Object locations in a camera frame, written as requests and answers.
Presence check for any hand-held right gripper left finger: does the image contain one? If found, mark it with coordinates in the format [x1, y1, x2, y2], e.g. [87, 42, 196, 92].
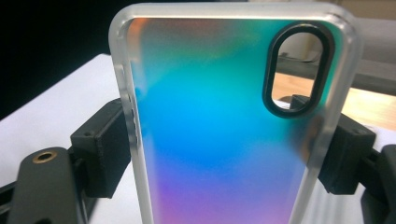
[70, 98, 132, 200]

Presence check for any wooden table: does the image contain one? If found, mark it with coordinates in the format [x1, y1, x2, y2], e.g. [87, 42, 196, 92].
[274, 73, 396, 132]

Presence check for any iridescent clear-edged phone case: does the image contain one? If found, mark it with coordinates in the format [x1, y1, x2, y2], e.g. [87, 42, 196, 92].
[108, 2, 364, 224]

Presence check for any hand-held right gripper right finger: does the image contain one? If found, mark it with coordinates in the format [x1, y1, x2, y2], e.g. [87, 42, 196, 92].
[289, 94, 377, 196]

